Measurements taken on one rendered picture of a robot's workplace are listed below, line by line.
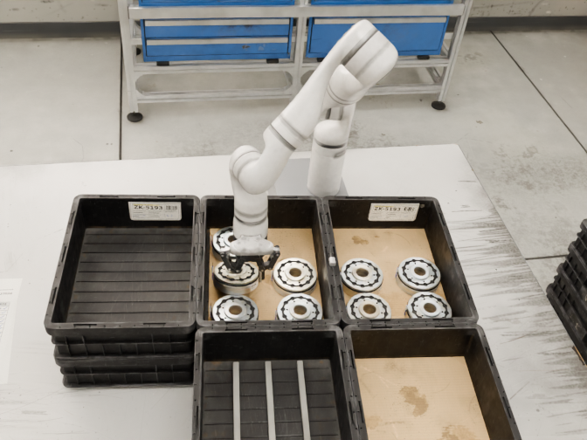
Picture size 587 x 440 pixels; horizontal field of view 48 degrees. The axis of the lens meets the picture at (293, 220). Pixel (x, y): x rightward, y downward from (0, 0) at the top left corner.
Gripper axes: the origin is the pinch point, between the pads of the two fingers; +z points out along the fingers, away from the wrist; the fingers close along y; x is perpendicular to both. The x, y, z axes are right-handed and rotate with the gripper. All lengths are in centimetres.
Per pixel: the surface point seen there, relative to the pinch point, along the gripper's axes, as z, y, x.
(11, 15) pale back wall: 67, 128, -263
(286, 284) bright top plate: 1.1, -8.4, 2.1
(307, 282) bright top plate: 1.2, -13.5, 1.6
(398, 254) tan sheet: 4.3, -37.9, -10.0
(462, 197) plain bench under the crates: 17, -67, -46
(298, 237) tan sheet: 3.7, -12.9, -16.1
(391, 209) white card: -2.9, -36.6, -19.1
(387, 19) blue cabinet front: 32, -73, -196
